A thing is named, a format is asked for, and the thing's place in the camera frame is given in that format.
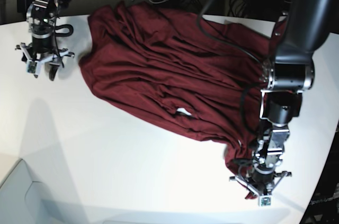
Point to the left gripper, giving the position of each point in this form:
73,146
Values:
256,183

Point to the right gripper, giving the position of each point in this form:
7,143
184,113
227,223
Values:
44,53

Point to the dark red t-shirt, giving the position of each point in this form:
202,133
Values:
201,82

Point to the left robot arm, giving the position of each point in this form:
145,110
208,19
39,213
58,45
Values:
267,107

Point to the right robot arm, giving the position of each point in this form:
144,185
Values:
42,16

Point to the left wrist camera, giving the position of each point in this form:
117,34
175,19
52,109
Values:
264,200

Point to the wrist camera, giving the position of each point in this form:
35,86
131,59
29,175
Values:
264,200
31,68

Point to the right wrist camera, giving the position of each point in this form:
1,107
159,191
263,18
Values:
31,68

